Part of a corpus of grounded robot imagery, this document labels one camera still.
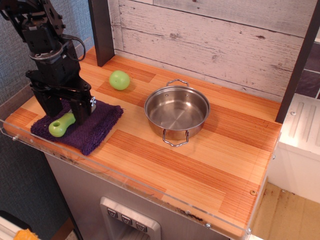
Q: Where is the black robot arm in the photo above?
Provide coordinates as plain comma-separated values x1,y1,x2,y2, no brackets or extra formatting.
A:
0,0,95,125

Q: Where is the green handled grey spatula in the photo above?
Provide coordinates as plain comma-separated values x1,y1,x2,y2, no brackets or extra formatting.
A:
48,103,98,138

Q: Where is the dark left shelf post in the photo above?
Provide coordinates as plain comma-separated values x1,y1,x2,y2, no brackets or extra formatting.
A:
88,0,115,67

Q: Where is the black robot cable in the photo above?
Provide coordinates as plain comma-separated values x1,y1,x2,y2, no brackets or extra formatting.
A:
61,34,87,62

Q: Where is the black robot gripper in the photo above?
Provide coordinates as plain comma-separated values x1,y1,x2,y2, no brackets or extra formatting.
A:
25,54,97,125

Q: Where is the white toy sink unit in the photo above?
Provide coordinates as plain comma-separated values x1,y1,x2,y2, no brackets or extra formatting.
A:
267,94,320,203

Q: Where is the stainless steel pot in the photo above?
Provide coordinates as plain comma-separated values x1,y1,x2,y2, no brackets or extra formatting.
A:
144,78,211,148

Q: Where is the dark shelf post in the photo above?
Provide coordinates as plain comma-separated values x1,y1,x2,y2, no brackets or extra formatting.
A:
275,0,320,124
88,0,115,67

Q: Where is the purple folded cloth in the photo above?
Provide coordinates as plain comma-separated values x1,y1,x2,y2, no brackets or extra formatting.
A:
30,99,124,156

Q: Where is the green toy apple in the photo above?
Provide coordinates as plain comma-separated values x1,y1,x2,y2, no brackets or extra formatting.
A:
109,70,131,91

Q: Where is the grey toy fridge front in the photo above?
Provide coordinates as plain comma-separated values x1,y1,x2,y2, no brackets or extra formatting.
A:
45,154,226,240

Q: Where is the dark right shelf post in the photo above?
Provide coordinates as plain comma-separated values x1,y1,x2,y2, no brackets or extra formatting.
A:
275,0,320,124

